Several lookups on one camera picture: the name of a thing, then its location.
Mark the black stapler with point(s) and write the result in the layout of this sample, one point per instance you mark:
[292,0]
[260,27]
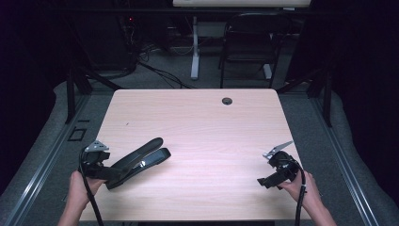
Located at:
[141,157]

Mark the round table grommet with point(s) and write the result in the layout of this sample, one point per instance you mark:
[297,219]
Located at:
[227,101]

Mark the white desk leg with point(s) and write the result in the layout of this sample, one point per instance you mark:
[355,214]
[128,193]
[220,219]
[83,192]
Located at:
[195,50]

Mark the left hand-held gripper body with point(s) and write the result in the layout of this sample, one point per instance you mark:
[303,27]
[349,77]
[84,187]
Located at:
[94,158]

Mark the black folding chair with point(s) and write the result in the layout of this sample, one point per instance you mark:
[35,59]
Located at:
[251,47]

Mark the dark equipment with red light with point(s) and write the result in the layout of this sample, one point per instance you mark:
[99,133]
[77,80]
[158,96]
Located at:
[125,40]

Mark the aluminium floor rail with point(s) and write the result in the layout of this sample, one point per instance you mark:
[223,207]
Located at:
[47,163]
[342,163]

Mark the person's left hand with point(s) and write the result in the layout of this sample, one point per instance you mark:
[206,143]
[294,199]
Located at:
[80,190]

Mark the person's right hand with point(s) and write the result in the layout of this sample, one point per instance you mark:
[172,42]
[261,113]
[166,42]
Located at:
[301,190]

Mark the black metal stand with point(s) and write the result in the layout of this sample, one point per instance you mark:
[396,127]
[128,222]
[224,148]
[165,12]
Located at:
[326,94]
[71,94]

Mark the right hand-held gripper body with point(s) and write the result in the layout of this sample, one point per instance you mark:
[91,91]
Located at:
[284,166]

